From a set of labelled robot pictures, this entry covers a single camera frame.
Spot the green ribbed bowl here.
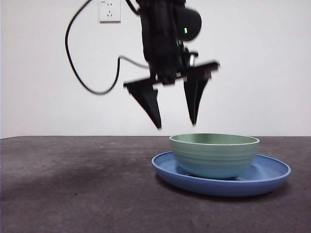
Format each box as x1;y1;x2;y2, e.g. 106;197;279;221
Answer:
169;133;260;180

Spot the blue plate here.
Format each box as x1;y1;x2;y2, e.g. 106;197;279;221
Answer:
151;150;292;197

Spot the black cable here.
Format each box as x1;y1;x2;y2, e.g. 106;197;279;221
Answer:
125;0;140;15
65;0;149;96

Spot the white wall socket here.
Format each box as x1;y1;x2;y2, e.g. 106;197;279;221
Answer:
98;0;121;24

